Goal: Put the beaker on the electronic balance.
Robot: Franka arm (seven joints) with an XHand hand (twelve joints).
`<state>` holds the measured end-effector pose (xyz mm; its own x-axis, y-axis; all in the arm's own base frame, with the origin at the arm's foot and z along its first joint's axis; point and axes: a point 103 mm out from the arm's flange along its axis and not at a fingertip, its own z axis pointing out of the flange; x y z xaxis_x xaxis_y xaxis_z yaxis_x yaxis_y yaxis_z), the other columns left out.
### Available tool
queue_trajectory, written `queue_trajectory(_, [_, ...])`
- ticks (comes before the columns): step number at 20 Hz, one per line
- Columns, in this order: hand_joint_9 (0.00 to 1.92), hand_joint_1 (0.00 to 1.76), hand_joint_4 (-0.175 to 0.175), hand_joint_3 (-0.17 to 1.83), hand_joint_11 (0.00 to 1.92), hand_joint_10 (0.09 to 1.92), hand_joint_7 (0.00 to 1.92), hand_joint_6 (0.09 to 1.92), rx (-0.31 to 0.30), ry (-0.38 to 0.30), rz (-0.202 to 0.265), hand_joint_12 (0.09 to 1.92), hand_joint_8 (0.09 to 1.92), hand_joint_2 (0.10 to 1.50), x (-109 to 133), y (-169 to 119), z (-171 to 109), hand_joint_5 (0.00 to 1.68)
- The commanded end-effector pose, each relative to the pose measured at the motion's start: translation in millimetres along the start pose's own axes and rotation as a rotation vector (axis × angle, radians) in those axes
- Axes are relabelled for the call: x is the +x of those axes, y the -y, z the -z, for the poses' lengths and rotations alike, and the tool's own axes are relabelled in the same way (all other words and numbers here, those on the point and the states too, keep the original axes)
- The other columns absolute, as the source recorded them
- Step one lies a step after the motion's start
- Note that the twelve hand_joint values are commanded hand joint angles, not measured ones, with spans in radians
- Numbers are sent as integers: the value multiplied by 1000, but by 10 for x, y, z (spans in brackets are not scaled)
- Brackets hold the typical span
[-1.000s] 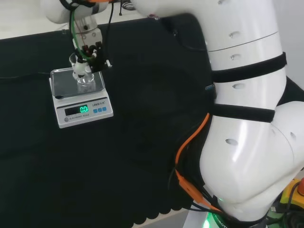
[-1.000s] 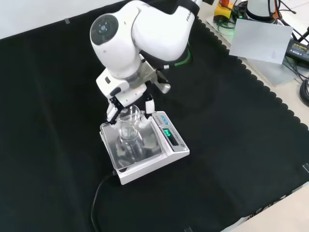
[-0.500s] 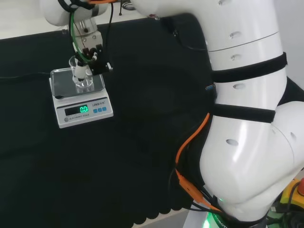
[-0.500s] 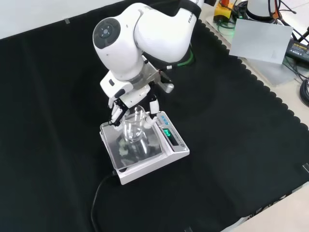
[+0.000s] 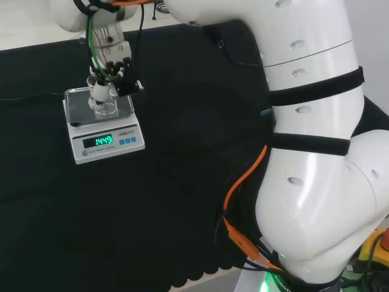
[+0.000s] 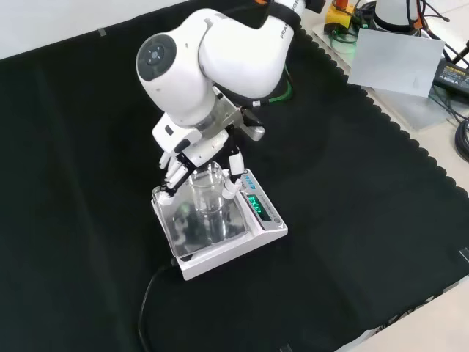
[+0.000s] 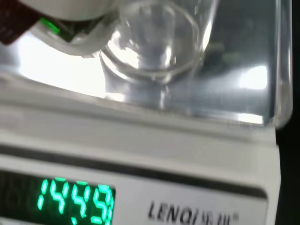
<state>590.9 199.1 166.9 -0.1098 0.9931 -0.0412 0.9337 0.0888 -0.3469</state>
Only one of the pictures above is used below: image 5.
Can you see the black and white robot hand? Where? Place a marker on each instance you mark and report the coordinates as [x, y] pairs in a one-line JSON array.
[[112, 53]]

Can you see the clear glass beaker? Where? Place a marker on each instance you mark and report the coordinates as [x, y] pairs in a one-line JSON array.
[[111, 111]]

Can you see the white electronic balance steel pan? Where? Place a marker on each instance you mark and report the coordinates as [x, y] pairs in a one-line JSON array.
[[106, 152]]

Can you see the black bench cloth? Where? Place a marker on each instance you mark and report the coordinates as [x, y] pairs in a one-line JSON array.
[[182, 152]]

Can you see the blue plug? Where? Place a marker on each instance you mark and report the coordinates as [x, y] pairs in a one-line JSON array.
[[267, 112]]

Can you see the yellow stop button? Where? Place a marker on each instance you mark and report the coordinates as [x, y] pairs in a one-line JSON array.
[[372, 252]]

